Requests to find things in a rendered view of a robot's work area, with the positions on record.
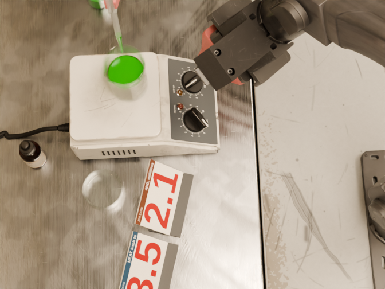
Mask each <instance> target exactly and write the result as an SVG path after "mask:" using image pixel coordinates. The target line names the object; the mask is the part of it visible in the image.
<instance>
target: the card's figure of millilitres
mask: <svg viewBox="0 0 385 289"><path fill-rule="evenodd" d="M179 176H180V173H179V172H177V171H174V170H171V169H169V168H167V167H164V166H162V165H159V164H157V163H155V165H154V170H153V173H152V178H151V182H150V187H149V190H148V195H147V199H146V204H145V207H144V212H143V217H142V221H141V224H144V225H148V226H150V227H153V228H156V229H159V230H161V231H165V232H167V230H168V225H169V222H170V217H171V212H172V207H173V203H174V198H175V193H176V189H177V185H178V181H179Z"/></svg>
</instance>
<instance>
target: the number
mask: <svg viewBox="0 0 385 289"><path fill-rule="evenodd" d="M163 247H164V243H161V242H159V241H156V240H153V239H149V238H147V237H144V236H141V235H138V236H137V241H136V245H135V250H134V253H133V258H132V263H131V267H130V271H129V275H128V280H127V284H126V288H125V289H154V288H155V283H156V278H157V275H158V270H159V265H160V260H161V257H162V252H163Z"/></svg>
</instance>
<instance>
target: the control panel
mask: <svg viewBox="0 0 385 289"><path fill-rule="evenodd" d="M195 68H197V66H196V65H195V63H191V62H187V61H180V60H174V59H170V58H168V85H169V99H170V126H171V139H173V140H181V141H186V142H197V143H206V144H211V145H217V144H218V138H217V120H216V110H215V92H214V88H213V87H212V86H211V85H208V86H206V85H205V84H204V83H203V86H202V89H201V90H200V91H199V92H198V93H190V92H188V91H186V90H185V88H184V87H183V85H182V76H183V75H184V74H185V73H186V72H188V71H193V72H196V71H194V69H195ZM178 90H182V92H183V94H182V95H179V94H178ZM178 104H183V109H180V108H179V107H178ZM193 107H195V108H196V109H197V110H198V111H199V112H200V113H201V114H202V115H203V117H204V118H205V120H206V121H207V122H208V127H206V128H205V129H202V130H200V131H199V132H192V131H190V130H189V129H188V128H187V127H186V126H185V124H184V120H183V118H184V115H185V113H186V112H187V111H188V110H190V109H192V108H193Z"/></svg>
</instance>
